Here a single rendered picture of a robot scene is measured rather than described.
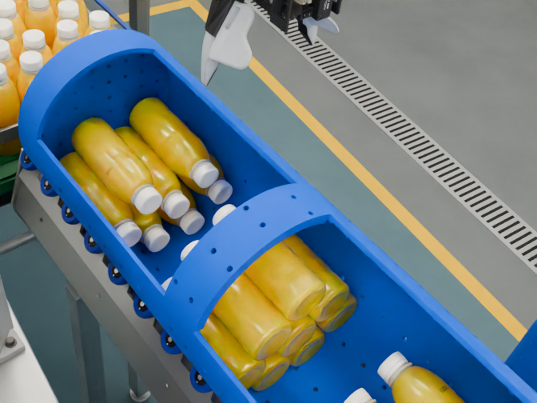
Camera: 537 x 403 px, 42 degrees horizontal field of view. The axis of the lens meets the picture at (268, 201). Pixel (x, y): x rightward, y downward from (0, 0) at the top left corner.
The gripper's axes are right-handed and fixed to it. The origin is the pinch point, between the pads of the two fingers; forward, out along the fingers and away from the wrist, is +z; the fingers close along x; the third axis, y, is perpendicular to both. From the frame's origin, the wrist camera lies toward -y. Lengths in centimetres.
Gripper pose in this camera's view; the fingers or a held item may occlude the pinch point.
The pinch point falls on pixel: (256, 61)
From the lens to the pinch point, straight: 76.8
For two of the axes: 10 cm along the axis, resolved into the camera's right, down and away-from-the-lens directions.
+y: 6.3, 6.0, -4.8
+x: 7.6, -3.9, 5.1
